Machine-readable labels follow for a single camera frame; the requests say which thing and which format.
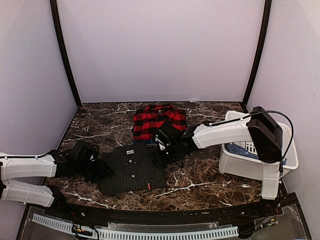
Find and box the black curved front rail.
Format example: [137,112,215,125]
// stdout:
[44,194,296,226]

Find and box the red black plaid shirt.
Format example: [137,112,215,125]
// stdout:
[133,103,187,141]

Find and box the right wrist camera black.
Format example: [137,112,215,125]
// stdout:
[153,121,183,151]

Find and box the dark pinstripe long sleeve shirt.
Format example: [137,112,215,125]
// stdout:
[97,143,167,196]

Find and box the black frame post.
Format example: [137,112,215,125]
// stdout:
[49,0,82,108]
[240,0,272,112]

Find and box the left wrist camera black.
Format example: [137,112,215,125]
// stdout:
[71,140,100,163]

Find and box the right black frame post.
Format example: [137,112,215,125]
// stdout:
[240,0,272,112]

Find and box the blue checked shirt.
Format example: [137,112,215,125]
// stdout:
[224,143,259,160]

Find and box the white slotted cable duct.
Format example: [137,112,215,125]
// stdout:
[31,214,239,240]

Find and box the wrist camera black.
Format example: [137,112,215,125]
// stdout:
[71,140,100,163]
[153,121,183,151]

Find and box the left black frame post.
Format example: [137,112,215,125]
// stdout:
[49,0,82,108]

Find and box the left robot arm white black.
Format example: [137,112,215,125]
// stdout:
[0,150,112,218]

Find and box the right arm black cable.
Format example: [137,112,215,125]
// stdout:
[203,110,294,176]

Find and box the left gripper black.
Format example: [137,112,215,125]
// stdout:
[74,158,113,183]

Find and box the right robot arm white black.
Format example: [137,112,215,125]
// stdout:
[153,107,285,217]

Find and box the white plastic bin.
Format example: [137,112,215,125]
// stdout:
[219,122,299,181]

